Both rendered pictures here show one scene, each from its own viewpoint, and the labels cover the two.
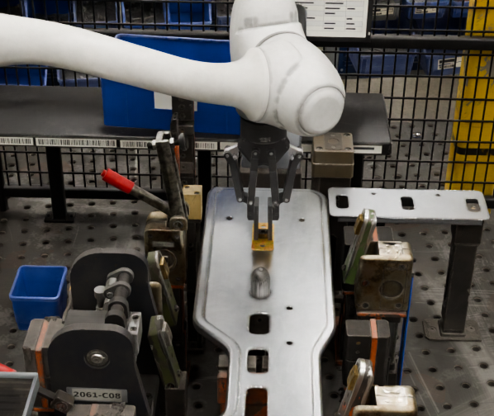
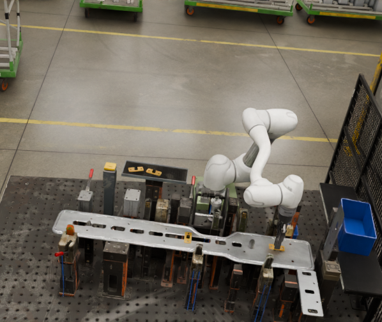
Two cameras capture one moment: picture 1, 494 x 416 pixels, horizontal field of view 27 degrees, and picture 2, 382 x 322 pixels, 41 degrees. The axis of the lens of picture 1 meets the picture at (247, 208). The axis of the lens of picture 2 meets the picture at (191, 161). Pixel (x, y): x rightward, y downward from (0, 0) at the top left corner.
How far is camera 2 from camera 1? 2.36 m
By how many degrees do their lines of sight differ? 71
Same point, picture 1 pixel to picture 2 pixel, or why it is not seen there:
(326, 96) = (247, 193)
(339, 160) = (324, 269)
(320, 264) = not seen: hidden behind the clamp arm
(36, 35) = (261, 144)
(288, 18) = (287, 187)
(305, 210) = (298, 262)
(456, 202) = (313, 306)
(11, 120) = (331, 196)
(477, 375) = not seen: outside the picture
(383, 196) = (312, 285)
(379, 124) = (359, 289)
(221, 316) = (239, 237)
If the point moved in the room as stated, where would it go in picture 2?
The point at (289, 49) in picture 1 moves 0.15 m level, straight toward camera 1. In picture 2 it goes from (263, 183) to (232, 179)
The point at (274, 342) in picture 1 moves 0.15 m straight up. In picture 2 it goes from (228, 246) to (232, 225)
